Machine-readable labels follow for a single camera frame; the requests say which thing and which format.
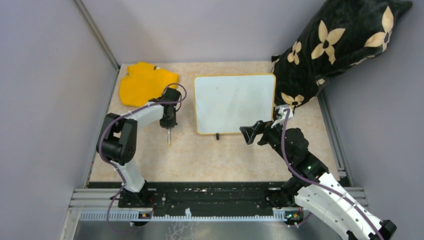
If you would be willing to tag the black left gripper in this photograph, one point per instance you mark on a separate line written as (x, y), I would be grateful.
(170, 124)

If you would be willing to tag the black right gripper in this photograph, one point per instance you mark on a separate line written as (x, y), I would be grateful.
(250, 132)

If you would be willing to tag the white whiteboard marker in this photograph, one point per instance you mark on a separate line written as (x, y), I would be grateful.
(169, 136)

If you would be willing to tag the yellow framed whiteboard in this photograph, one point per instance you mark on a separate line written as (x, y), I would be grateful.
(224, 103)

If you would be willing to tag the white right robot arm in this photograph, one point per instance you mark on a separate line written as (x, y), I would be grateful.
(314, 188)

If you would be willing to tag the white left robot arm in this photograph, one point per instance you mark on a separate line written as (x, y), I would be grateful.
(117, 141)

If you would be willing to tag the yellow folded cloth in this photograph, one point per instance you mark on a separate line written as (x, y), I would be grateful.
(143, 82)

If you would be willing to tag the black floral pillow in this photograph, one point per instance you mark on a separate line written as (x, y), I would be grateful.
(341, 35)

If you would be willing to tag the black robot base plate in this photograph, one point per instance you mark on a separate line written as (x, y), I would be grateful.
(216, 201)

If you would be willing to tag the aluminium frame rail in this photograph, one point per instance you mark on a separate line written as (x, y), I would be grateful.
(97, 203)

